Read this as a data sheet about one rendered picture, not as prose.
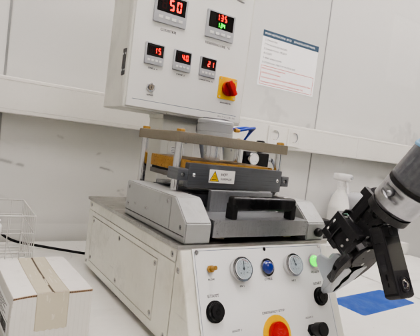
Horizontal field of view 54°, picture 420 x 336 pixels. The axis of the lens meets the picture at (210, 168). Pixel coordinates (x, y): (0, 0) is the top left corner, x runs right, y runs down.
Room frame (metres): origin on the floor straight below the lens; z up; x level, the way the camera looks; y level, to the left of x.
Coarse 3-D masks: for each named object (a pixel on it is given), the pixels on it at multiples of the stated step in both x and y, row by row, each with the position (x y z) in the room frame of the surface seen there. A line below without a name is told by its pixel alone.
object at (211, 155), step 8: (208, 152) 0.88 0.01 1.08; (216, 152) 0.88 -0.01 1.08; (152, 160) 0.90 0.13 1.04; (160, 160) 0.87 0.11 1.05; (168, 160) 0.84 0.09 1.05; (184, 160) 0.79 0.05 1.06; (192, 160) 0.78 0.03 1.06; (200, 160) 0.82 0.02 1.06; (208, 160) 0.88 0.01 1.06; (216, 160) 0.88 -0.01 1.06; (224, 160) 1.01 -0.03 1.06; (152, 168) 0.90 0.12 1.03; (160, 168) 0.87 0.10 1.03; (256, 168) 0.86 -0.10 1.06; (264, 168) 0.87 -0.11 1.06
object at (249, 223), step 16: (224, 192) 0.77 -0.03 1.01; (240, 192) 0.79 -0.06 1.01; (256, 192) 0.81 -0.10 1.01; (208, 208) 0.75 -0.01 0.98; (224, 208) 0.77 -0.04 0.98; (224, 224) 0.68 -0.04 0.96; (240, 224) 0.70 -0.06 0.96; (256, 224) 0.72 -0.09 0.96; (272, 224) 0.74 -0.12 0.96; (288, 224) 0.77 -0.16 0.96; (304, 224) 0.79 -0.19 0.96
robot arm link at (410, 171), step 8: (416, 144) 0.61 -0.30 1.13; (408, 152) 0.63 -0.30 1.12; (416, 152) 0.61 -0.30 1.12; (408, 160) 0.62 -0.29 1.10; (416, 160) 0.60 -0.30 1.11; (400, 168) 0.63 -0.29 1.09; (408, 168) 0.61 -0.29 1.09; (416, 168) 0.60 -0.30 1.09; (392, 176) 0.64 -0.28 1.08; (400, 176) 0.62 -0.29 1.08; (408, 176) 0.61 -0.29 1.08; (416, 176) 0.60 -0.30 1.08; (400, 184) 0.62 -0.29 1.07; (408, 184) 0.61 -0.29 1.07; (416, 184) 0.60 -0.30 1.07; (408, 192) 0.61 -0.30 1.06; (416, 192) 0.61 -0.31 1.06; (416, 200) 0.61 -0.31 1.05
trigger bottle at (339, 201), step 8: (336, 176) 1.64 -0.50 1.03; (344, 176) 1.61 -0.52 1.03; (352, 176) 1.60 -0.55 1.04; (344, 184) 1.62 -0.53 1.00; (336, 192) 1.62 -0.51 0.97; (344, 192) 1.61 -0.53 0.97; (336, 200) 1.60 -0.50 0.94; (344, 200) 1.60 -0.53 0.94; (328, 208) 1.63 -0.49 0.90; (336, 208) 1.60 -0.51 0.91; (344, 208) 1.59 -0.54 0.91; (328, 216) 1.62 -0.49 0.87
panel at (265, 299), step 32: (192, 256) 0.64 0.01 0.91; (224, 256) 0.68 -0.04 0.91; (256, 256) 0.71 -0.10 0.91; (224, 288) 0.65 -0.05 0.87; (256, 288) 0.69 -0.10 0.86; (288, 288) 0.73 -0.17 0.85; (224, 320) 0.63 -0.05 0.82; (256, 320) 0.67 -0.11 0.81; (288, 320) 0.70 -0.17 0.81; (320, 320) 0.74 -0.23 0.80
